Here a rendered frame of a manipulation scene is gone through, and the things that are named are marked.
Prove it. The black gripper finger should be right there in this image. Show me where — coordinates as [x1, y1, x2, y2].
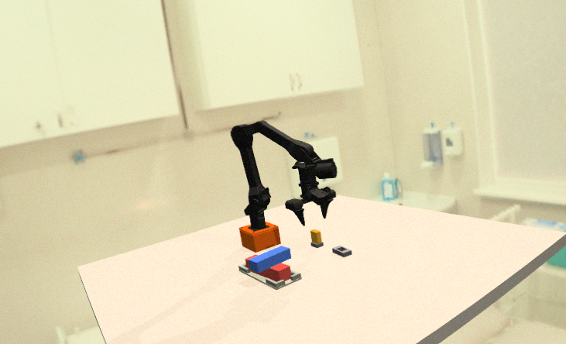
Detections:
[293, 208, 305, 226]
[320, 198, 334, 219]

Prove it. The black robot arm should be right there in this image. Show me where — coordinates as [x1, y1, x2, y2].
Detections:
[230, 120, 338, 232]

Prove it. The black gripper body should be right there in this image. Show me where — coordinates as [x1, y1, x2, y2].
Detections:
[285, 179, 337, 211]

